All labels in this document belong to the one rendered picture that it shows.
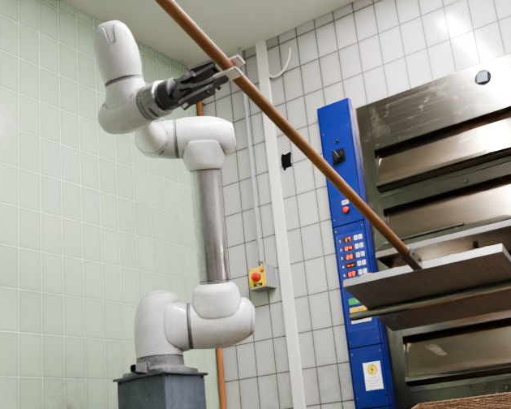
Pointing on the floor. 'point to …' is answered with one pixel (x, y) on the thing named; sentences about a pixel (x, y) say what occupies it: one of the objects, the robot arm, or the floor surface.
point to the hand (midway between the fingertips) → (229, 69)
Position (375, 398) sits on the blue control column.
